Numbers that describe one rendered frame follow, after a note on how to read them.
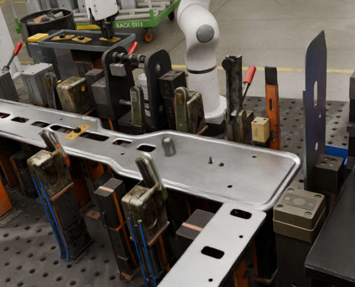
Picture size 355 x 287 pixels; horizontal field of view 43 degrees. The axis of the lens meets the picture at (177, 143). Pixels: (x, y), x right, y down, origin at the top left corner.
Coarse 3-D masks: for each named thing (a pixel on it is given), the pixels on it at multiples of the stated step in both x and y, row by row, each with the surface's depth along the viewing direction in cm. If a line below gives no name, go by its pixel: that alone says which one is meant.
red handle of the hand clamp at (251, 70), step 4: (248, 68) 122; (252, 68) 121; (256, 68) 122; (248, 72) 121; (252, 72) 121; (248, 76) 120; (252, 76) 121; (244, 80) 120; (248, 80) 120; (244, 84) 120; (248, 84) 120; (244, 88) 120; (248, 88) 121; (244, 92) 119; (244, 96) 119; (232, 112) 118; (232, 116) 118; (236, 116) 117
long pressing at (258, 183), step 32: (0, 128) 148; (32, 128) 144; (96, 128) 137; (96, 160) 122; (128, 160) 119; (160, 160) 116; (192, 160) 114; (224, 160) 112; (256, 160) 110; (288, 160) 107; (192, 192) 103; (224, 192) 101; (256, 192) 99
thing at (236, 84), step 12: (228, 60) 109; (240, 60) 111; (228, 72) 113; (240, 72) 113; (228, 84) 115; (240, 84) 114; (228, 96) 116; (240, 96) 115; (228, 108) 117; (240, 108) 116; (228, 120) 119
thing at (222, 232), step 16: (224, 208) 96; (240, 208) 95; (208, 224) 92; (224, 224) 92; (240, 224) 91; (256, 224) 90; (208, 240) 88; (224, 240) 88; (240, 240) 87; (192, 256) 86; (208, 256) 85; (224, 256) 84; (240, 256) 84; (176, 272) 83; (192, 272) 82; (208, 272) 82; (224, 272) 81
